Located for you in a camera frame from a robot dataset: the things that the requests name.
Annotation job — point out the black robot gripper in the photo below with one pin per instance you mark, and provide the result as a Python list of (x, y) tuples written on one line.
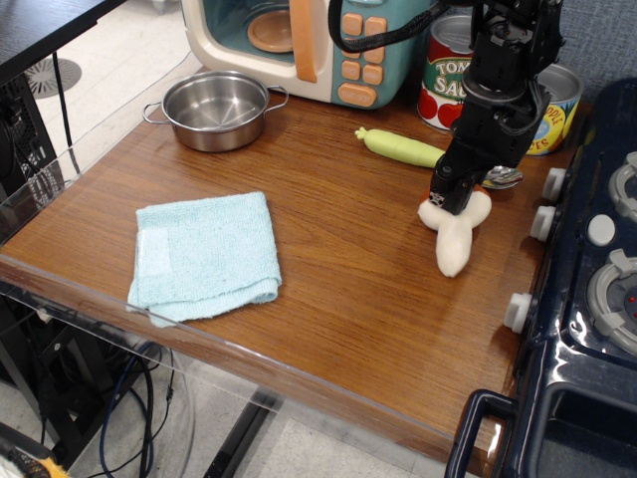
[(495, 128)]

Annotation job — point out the plush mushroom toy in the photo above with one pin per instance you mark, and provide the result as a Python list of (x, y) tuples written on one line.
[(455, 232)]

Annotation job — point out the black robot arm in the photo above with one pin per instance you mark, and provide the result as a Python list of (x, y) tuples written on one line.
[(512, 42)]

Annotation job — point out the tomato sauce can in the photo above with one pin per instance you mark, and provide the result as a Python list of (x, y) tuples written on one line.
[(449, 54)]

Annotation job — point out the pineapple slices can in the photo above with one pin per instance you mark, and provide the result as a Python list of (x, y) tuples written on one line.
[(565, 87)]

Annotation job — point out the toy microwave oven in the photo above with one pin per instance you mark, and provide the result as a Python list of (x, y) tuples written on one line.
[(287, 43)]

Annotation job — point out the small steel pot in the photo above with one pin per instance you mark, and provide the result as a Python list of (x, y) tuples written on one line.
[(218, 111)]

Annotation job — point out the dark blue toy stove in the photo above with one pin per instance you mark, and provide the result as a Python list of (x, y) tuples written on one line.
[(573, 412)]

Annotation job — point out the light blue folded cloth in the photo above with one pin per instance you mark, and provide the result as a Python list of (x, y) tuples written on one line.
[(203, 258)]

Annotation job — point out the black table leg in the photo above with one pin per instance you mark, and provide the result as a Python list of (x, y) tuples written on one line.
[(243, 433)]

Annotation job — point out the black computer tower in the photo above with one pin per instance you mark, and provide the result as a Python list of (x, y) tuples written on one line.
[(27, 154)]

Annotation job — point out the clear acrylic table guard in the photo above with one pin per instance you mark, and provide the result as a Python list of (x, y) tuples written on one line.
[(364, 326)]

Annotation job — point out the black desk at left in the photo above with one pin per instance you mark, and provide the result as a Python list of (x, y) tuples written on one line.
[(32, 30)]

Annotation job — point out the yellow fuzzy object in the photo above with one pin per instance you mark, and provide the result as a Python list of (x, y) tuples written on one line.
[(20, 464)]

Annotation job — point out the spoon with green handle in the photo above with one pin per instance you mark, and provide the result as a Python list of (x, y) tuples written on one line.
[(418, 153)]

